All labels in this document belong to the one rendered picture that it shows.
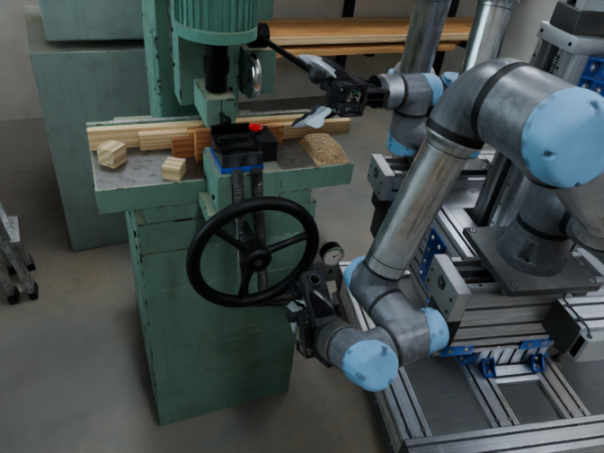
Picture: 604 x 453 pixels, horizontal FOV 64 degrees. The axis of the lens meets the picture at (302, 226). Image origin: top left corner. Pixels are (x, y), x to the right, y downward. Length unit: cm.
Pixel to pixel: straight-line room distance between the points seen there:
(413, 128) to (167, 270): 68
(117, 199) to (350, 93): 53
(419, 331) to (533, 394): 101
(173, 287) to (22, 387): 81
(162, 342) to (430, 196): 88
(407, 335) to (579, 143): 38
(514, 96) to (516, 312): 67
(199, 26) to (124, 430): 123
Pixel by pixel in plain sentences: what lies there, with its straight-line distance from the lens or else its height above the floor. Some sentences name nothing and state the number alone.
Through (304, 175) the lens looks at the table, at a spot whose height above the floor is 88.
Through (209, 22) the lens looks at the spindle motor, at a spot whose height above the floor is 121.
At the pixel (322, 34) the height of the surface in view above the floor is 62.
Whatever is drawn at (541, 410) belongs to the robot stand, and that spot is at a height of 21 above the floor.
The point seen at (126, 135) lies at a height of 93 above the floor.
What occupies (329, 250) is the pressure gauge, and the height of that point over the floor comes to 69.
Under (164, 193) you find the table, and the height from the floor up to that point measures 88.
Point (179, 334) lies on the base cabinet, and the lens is 140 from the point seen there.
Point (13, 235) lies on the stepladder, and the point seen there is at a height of 27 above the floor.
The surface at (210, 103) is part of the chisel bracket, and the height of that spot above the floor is 103.
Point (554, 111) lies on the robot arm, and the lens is 66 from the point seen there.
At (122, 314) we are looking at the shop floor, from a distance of 206.
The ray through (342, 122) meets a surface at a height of 94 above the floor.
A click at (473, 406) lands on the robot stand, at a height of 21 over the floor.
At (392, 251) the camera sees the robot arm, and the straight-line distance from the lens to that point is 84.
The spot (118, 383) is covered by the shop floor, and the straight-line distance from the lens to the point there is 185.
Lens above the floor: 147
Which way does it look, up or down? 36 degrees down
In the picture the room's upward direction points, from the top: 8 degrees clockwise
